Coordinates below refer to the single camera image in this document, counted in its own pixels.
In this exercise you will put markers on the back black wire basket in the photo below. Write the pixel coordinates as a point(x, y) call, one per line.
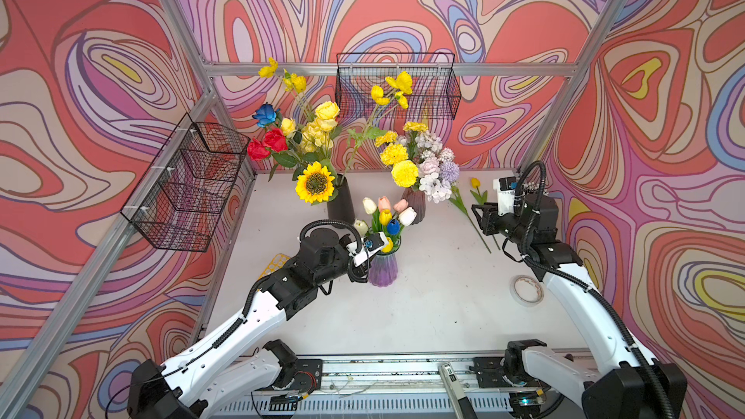
point(436, 96)

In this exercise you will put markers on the black wire basket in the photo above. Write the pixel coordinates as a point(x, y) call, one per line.
point(436, 96)
point(192, 186)

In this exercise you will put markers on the yellow tulip front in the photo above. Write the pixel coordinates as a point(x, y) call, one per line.
point(481, 198)

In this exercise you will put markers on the red grey glass vase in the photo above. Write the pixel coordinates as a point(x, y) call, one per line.
point(417, 201)

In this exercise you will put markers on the tool on front rail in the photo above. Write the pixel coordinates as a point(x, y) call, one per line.
point(454, 389)

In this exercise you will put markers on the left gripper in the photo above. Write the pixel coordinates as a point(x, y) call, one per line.
point(360, 273)

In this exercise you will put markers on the mixed rose bouquet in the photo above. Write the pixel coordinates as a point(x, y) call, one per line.
point(295, 142)

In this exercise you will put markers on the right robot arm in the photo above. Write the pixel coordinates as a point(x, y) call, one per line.
point(628, 380)

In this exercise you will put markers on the yellow tulip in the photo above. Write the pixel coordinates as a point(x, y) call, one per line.
point(481, 198)
point(457, 200)

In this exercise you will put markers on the black vase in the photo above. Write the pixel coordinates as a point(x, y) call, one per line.
point(342, 208)

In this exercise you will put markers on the white tape roll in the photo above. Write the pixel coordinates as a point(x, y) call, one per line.
point(526, 291)

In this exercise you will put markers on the sunflower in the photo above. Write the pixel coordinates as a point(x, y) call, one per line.
point(316, 184)

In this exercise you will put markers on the yellow and lilac bouquet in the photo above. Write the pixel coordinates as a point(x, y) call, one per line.
point(415, 155)

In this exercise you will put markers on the purple glass tulip vase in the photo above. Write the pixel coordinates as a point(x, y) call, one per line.
point(384, 266)

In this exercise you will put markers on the left black wire basket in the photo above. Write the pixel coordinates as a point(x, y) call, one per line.
point(192, 186)

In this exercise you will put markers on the tulip bunch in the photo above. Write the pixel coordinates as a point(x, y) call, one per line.
point(380, 213)

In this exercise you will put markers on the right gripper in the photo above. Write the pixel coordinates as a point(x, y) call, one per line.
point(489, 218)

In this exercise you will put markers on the yellow calculator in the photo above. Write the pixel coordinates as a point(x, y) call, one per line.
point(276, 263)

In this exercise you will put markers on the patterned pen cup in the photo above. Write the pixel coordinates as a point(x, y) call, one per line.
point(530, 187)

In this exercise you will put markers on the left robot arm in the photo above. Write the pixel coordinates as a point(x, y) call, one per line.
point(235, 359)

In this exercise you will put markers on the blue tulip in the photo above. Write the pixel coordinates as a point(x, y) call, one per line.
point(394, 228)

